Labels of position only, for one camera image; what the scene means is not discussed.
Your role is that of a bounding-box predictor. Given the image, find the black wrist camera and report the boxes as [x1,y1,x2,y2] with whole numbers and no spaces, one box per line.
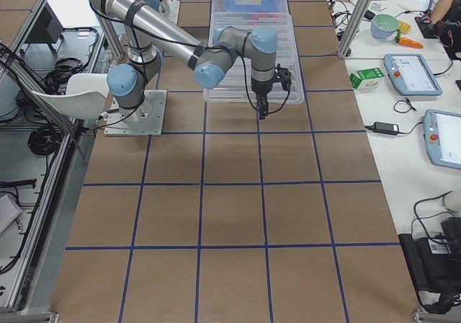
[274,63,292,92]

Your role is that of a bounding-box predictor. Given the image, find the black power adapter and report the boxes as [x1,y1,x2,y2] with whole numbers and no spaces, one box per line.
[372,121,399,136]

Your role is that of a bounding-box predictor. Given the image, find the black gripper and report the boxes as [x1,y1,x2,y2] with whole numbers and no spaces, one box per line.
[251,79,274,120]

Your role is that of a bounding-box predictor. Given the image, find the red block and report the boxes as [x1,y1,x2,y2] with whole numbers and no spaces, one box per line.
[253,12,278,19]

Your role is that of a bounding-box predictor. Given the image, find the clear plastic box lid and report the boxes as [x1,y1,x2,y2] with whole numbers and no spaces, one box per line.
[202,12,305,105]

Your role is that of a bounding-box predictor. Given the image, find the blue plastic tray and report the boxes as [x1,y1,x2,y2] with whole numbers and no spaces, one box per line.
[223,0,278,12]

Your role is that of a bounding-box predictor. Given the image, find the aluminium frame post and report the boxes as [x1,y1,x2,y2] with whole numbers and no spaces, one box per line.
[338,0,371,58]

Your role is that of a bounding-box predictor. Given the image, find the green bowl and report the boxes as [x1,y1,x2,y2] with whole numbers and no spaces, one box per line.
[370,14,399,39]

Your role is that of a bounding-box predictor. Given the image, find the teach pendant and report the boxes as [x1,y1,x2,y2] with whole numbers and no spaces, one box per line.
[423,110,460,169]
[383,53,443,97]

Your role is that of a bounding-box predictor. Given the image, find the toy carrot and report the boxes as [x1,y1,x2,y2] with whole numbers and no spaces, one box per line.
[395,36,424,49]

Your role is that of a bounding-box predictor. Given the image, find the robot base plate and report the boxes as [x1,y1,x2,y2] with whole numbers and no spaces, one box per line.
[104,90,168,136]

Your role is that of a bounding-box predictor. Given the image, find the yellow toy corn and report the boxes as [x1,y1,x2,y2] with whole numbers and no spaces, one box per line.
[398,21,411,34]

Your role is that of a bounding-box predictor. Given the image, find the teach pendant far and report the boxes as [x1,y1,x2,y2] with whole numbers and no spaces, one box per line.
[383,53,443,97]

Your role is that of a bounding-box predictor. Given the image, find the white chair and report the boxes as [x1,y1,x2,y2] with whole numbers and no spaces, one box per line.
[32,74,109,120]

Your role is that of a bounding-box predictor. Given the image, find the green white carton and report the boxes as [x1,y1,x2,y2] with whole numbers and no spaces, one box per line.
[349,67,385,90]

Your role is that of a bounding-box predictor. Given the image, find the teach pendant near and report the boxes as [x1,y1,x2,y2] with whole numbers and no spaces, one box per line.
[423,110,460,169]

